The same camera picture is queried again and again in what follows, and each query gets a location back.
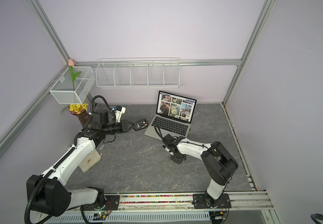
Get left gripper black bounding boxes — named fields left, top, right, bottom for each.
left=103, top=119, right=137, bottom=135

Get black wireless mouse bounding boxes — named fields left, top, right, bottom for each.
left=133, top=119, right=149, bottom=131

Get silver laptop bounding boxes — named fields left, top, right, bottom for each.
left=145, top=91, right=197, bottom=140

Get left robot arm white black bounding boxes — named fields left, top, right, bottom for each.
left=24, top=111, right=148, bottom=224

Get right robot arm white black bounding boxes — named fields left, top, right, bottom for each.
left=161, top=134, right=239, bottom=209

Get beige gardening gloves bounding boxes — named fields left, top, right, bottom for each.
left=79, top=149, right=102, bottom=173

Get yellow flowers in dark vase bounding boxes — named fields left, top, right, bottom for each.
left=61, top=103, right=90, bottom=127

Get pink tulip artificial flower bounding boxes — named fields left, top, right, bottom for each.
left=68, top=59, right=81, bottom=90

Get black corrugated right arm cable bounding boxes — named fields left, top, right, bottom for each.
left=153, top=124, right=168, bottom=142

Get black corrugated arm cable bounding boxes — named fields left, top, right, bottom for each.
left=24, top=95, right=117, bottom=224
left=153, top=124, right=168, bottom=142

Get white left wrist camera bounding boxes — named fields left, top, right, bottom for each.
left=112, top=105, right=126, bottom=123

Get long white wire basket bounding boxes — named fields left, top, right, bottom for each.
left=96, top=57, right=181, bottom=88

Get small white wire basket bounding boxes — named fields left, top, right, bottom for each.
left=49, top=66, right=96, bottom=105

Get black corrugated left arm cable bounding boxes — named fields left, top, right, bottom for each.
left=24, top=95, right=117, bottom=224

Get aluminium frame struts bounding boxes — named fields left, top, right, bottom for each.
left=0, top=1, right=275, bottom=158

